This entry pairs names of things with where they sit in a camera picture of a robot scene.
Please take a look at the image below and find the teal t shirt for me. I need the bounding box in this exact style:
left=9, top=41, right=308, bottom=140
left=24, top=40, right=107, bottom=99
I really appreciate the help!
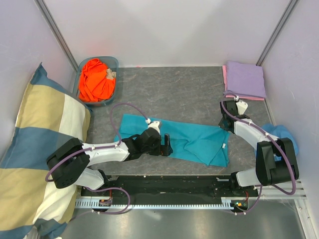
left=118, top=114, right=230, bottom=167

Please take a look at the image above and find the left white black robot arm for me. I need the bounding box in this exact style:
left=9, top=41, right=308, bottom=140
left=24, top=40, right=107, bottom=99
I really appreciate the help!
left=45, top=127, right=173, bottom=196

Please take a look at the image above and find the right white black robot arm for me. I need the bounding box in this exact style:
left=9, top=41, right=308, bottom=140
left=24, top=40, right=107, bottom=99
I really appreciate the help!
left=219, top=100, right=299, bottom=196

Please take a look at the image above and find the folded purple t shirt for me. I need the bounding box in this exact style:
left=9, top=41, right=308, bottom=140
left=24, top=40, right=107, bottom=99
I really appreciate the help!
left=225, top=61, right=266, bottom=99

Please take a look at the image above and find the blue bucket hat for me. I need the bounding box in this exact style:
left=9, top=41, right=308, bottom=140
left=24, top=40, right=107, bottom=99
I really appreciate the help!
left=261, top=123, right=299, bottom=156

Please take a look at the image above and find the folded pink t shirt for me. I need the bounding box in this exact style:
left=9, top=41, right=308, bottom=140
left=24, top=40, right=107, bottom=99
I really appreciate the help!
left=222, top=65, right=265, bottom=101

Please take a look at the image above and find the beige crumpled cloth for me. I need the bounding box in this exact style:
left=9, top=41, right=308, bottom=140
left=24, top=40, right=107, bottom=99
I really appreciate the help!
left=106, top=68, right=116, bottom=80

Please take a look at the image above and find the orange t shirt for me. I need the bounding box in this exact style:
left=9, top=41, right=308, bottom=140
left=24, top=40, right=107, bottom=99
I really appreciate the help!
left=78, top=58, right=116, bottom=103

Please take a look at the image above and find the blue plastic laundry basket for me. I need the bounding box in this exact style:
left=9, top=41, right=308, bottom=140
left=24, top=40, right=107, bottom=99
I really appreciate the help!
left=72, top=56, right=119, bottom=107

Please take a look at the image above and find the blue beige striped pillow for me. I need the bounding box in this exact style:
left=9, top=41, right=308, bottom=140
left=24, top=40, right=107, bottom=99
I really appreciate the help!
left=0, top=65, right=91, bottom=239

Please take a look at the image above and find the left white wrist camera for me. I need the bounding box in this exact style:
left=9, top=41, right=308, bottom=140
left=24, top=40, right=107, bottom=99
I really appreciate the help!
left=145, top=119, right=161, bottom=136

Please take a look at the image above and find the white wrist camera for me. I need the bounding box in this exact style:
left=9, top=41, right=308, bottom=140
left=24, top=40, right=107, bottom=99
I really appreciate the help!
left=145, top=119, right=161, bottom=136
left=234, top=96, right=248, bottom=115

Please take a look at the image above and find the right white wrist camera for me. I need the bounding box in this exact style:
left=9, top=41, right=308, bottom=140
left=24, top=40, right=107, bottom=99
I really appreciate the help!
left=234, top=96, right=248, bottom=115

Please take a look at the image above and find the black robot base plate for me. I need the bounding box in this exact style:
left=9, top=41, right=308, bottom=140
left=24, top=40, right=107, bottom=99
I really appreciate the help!
left=81, top=174, right=262, bottom=206

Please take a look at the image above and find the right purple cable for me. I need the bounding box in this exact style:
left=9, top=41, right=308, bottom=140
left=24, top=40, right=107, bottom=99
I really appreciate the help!
left=221, top=92, right=297, bottom=217

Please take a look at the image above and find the grey slotted cable duct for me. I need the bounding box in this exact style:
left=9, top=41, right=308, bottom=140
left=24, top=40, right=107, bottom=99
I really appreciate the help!
left=75, top=197, right=248, bottom=210

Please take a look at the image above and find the right aluminium frame post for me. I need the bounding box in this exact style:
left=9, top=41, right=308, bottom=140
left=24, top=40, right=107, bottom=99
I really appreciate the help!
left=256, top=0, right=300, bottom=66

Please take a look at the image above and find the aluminium frame post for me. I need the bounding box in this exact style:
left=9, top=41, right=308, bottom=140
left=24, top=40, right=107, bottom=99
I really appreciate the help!
left=256, top=0, right=300, bottom=66
left=34, top=0, right=78, bottom=71

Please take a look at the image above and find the left aluminium frame post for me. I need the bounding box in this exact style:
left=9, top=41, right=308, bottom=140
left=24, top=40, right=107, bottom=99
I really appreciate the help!
left=34, top=0, right=78, bottom=71

